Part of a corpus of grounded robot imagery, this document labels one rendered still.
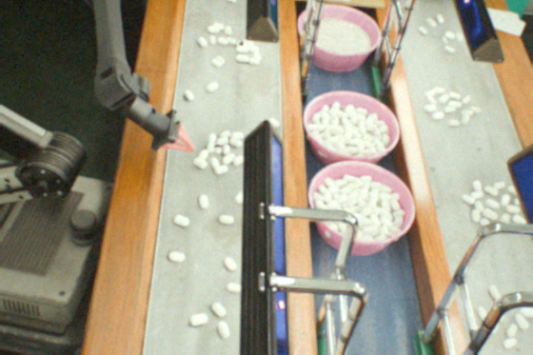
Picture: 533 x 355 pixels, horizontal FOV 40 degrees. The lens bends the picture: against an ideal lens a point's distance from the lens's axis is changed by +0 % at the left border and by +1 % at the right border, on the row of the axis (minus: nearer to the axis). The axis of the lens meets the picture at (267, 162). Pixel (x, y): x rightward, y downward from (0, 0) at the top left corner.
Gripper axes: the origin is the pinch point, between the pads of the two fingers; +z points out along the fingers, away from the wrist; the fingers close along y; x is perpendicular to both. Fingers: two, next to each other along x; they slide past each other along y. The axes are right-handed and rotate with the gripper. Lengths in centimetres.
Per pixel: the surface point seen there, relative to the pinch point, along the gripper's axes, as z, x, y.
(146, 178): -4.3, 10.4, -6.5
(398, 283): 50, -23, -24
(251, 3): -8.1, -27.4, 26.8
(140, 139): -7.0, 12.4, 6.7
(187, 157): 4.1, 6.5, 4.5
